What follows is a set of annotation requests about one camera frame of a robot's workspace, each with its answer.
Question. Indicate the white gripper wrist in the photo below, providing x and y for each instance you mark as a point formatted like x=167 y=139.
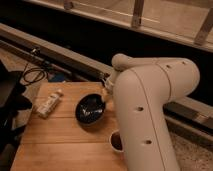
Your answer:
x=109 y=84

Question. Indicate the black ceramic bowl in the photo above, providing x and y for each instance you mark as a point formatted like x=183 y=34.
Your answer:
x=90 y=109

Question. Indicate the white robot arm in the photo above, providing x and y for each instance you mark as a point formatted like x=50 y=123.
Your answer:
x=140 y=87

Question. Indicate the blue object on floor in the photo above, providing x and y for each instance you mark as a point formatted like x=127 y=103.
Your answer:
x=57 y=78

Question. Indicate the white cup with dark drink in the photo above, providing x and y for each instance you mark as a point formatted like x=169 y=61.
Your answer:
x=115 y=142

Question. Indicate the white plastic bottle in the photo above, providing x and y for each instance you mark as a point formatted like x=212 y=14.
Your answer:
x=48 y=106

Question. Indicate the black chair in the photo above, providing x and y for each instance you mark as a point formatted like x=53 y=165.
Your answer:
x=11 y=101

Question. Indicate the grey metal rail beam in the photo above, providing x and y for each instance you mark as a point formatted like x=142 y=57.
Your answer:
x=186 y=110

